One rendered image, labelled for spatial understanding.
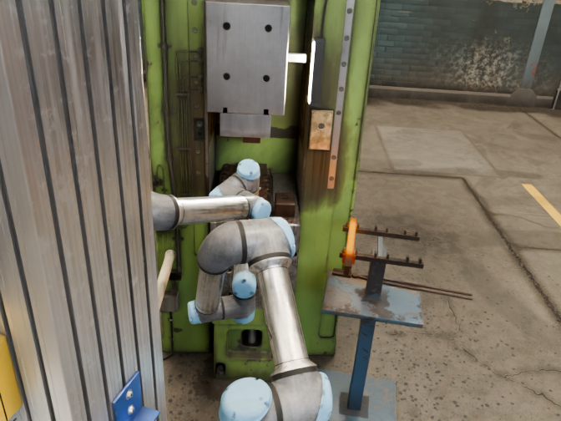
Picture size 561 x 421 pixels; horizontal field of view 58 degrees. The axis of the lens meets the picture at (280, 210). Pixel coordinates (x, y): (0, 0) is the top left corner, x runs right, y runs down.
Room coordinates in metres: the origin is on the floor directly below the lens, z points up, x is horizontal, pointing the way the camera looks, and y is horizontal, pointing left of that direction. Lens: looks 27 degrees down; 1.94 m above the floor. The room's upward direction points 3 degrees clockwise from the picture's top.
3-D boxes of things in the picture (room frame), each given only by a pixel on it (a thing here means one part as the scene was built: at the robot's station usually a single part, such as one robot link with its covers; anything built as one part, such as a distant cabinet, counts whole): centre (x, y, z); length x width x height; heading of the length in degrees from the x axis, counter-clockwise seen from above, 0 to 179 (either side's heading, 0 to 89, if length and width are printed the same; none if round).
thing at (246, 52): (2.14, 0.13, 1.56); 0.42 x 0.39 x 0.40; 3
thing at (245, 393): (0.83, 0.05, 0.98); 0.13 x 0.12 x 0.14; 110
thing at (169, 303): (2.02, 0.52, 0.36); 0.09 x 0.07 x 0.12; 93
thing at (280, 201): (1.99, -0.02, 0.95); 0.12 x 0.08 x 0.06; 3
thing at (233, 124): (2.13, 0.17, 1.32); 0.42 x 0.20 x 0.10; 3
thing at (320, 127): (2.07, -0.15, 1.27); 0.09 x 0.02 x 0.17; 93
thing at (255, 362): (2.15, 0.11, 0.23); 0.55 x 0.37 x 0.47; 3
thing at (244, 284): (1.35, 0.10, 0.98); 0.11 x 0.08 x 0.09; 3
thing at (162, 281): (1.81, 0.50, 0.62); 0.44 x 0.05 x 0.05; 3
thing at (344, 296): (1.75, -0.41, 0.66); 0.40 x 0.30 x 0.02; 82
